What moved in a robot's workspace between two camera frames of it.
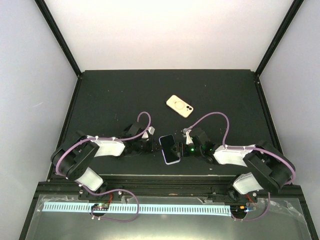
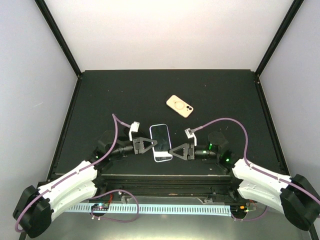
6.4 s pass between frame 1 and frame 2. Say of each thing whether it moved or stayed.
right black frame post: stayed
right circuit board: stayed
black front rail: stayed
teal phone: moved
